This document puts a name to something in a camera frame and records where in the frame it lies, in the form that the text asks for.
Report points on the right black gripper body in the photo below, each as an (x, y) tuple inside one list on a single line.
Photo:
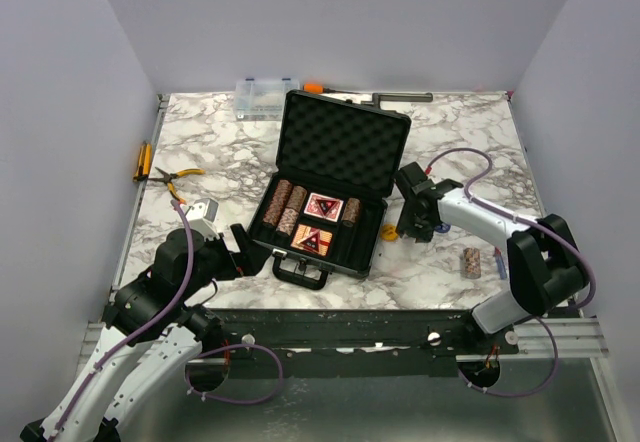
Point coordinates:
[(412, 225)]

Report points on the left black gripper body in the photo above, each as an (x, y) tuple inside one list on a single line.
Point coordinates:
[(219, 261)]

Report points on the yellow big blind button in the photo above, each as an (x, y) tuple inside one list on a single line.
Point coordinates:
[(389, 233)]

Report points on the all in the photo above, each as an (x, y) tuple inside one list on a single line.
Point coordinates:
[(312, 242), (325, 205)]

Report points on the black foam-lined carrying case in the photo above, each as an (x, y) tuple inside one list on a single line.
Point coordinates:
[(342, 151)]

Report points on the blue small blind button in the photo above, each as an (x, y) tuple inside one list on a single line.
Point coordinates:
[(442, 228)]

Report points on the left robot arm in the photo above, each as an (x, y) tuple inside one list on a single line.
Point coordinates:
[(148, 334)]

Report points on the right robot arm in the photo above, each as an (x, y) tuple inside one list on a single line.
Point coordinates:
[(543, 265)]

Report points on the front poker chip stack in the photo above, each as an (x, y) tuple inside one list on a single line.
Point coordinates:
[(287, 222)]

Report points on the tall poker chip stack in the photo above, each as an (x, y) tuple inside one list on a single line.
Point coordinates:
[(277, 203)]

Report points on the orange playing card deck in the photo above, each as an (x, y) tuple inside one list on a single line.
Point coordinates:
[(303, 231)]

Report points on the middle poker chip stack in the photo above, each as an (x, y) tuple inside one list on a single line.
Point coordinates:
[(297, 198)]

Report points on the red playing card deck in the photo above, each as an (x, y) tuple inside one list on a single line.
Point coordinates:
[(311, 209)]

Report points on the blue marker pen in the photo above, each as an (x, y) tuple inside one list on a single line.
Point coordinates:
[(500, 264)]

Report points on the yellow black utility knife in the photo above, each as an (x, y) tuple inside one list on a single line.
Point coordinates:
[(143, 164)]

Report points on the clear plastic organizer box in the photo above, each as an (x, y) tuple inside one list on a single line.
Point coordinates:
[(262, 99)]

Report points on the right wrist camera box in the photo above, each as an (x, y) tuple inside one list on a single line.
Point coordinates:
[(415, 177)]

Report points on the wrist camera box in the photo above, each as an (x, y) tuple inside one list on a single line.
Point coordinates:
[(415, 177), (201, 216)]

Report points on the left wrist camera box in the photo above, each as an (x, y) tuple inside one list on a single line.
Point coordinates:
[(201, 216)]

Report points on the black metal base rail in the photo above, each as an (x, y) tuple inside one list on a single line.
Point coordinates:
[(337, 343)]

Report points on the yellow handled pliers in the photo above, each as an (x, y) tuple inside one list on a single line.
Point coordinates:
[(168, 178)]

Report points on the grey metal t-handle bar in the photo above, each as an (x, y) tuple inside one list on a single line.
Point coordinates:
[(374, 101)]

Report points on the orange handled screwdriver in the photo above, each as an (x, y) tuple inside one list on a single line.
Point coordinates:
[(316, 88)]

